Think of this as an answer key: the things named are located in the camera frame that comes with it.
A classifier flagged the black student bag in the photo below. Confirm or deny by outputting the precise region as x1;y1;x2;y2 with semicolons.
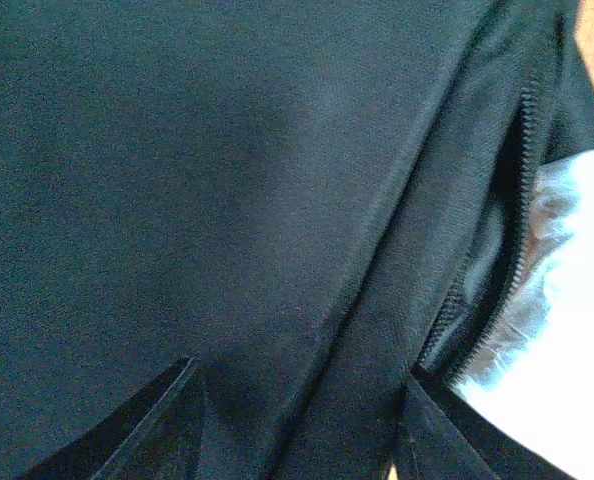
0;1;594;479

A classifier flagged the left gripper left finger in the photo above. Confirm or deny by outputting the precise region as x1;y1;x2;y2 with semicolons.
21;358;200;479

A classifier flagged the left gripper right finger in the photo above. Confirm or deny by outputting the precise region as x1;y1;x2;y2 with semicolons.
394;368;571;479

